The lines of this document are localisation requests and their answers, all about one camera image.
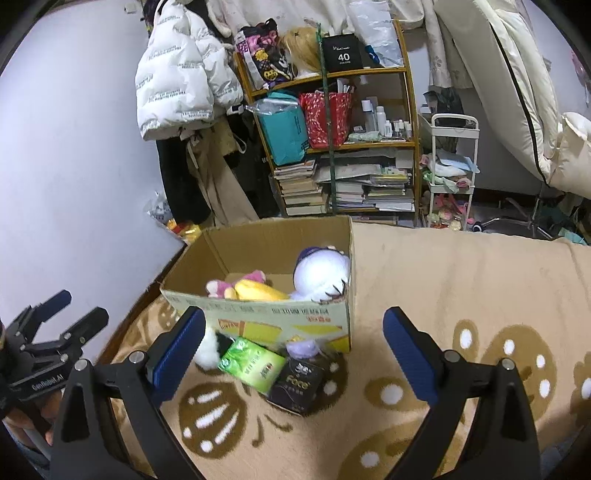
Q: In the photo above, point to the crinkled white plastic bag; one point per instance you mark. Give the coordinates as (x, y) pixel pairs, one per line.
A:
(159, 212)

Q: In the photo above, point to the clear plastic bag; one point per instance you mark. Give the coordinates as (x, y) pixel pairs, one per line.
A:
(270, 105)

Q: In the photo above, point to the wooden shelf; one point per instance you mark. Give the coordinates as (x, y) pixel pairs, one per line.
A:
(369, 146)

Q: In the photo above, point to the black box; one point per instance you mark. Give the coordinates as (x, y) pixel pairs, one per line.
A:
(344, 53)

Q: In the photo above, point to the red patterned bag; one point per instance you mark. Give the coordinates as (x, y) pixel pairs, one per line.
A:
(323, 120)

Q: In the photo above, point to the white plush toy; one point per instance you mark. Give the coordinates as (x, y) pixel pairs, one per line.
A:
(207, 350)

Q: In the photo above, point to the person's left hand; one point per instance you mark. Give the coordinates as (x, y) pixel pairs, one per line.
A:
(32, 424)

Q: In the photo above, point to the black coat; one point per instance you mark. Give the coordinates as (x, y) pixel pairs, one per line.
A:
(182, 184)

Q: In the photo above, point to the pink toys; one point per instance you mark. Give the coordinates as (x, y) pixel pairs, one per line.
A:
(445, 212)

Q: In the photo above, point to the printed tote bag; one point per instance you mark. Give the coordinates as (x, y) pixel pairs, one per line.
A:
(263, 55)

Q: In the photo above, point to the lavender plush toy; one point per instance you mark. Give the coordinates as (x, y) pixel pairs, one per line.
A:
(302, 348)

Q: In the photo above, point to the teal paper bag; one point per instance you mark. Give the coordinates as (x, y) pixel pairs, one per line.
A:
(284, 134)

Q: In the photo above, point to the white puffer jacket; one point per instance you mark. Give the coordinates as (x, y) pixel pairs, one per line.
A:
(175, 69)

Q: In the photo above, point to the yellow snack packets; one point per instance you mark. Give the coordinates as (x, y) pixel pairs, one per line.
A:
(187, 230)

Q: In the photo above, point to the white trolley cart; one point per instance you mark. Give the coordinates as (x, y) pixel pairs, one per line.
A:
(455, 121)

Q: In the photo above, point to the pink plush toy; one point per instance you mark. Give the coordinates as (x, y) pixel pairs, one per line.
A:
(221, 288)

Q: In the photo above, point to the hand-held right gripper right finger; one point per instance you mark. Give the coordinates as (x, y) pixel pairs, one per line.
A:
(411, 357)

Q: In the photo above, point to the cream padded chair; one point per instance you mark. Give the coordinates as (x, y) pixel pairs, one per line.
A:
(508, 69)

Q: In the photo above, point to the light blue cloth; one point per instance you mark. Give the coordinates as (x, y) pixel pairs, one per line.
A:
(455, 164)

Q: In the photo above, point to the purple plush toy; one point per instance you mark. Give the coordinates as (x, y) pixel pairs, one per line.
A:
(318, 272)

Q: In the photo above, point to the pile of thin books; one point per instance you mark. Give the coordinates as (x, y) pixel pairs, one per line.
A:
(374, 191)

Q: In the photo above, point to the green tissue pack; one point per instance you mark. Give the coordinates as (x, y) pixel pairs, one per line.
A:
(251, 364)

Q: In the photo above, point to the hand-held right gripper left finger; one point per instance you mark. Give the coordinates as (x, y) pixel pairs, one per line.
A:
(178, 357)

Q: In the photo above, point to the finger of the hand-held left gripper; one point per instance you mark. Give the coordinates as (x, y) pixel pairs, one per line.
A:
(85, 327)
(46, 311)

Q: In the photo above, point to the beige trousers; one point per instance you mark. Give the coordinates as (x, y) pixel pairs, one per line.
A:
(221, 184)

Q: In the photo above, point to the printed cardboard box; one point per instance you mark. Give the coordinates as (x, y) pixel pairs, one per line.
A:
(277, 323)

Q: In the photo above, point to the stack of thick books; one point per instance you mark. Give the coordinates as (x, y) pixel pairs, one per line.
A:
(302, 191)

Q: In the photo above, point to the floral cream curtain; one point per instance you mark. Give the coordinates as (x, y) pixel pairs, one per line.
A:
(286, 9)
(445, 55)

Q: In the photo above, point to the green pole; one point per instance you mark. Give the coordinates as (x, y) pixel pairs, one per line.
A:
(328, 138)

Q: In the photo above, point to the blonde wig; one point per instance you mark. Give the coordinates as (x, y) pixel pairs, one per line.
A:
(302, 50)

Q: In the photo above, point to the brown patterned blanket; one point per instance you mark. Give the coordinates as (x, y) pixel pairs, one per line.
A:
(461, 286)

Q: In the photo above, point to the black tissue pack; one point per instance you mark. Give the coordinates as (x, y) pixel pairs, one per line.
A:
(295, 387)

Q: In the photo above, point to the group of white cosmetic bottles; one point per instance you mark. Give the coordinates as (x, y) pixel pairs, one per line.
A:
(381, 120)

